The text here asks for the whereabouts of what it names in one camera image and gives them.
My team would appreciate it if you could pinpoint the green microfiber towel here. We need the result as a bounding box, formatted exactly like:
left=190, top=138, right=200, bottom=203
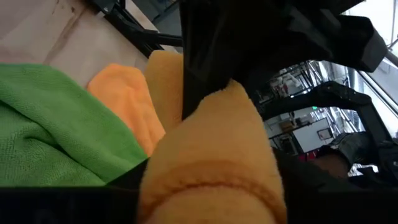
left=0, top=63, right=149, bottom=187

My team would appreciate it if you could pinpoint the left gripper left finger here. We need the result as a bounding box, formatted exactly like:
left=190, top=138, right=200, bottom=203
left=107, top=158, right=149, bottom=189

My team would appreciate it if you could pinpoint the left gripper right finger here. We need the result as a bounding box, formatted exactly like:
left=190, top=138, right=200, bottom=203
left=272, top=147, right=361, bottom=224

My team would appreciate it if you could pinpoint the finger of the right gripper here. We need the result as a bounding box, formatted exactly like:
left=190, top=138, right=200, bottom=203
left=180, top=0, right=238, bottom=121

